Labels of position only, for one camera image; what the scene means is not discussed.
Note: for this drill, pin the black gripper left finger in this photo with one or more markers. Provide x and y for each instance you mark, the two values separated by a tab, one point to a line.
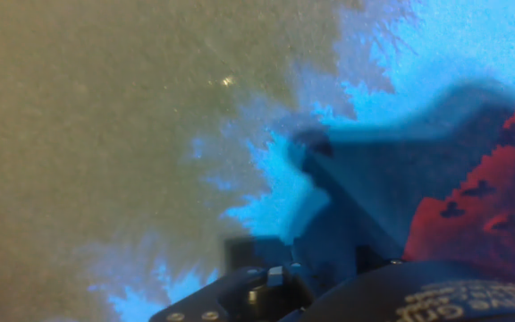
239	295

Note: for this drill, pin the printed landscape cloth mat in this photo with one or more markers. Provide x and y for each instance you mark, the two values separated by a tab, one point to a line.
105	134

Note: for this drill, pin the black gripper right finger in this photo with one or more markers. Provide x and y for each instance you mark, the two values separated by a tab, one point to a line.
371	259

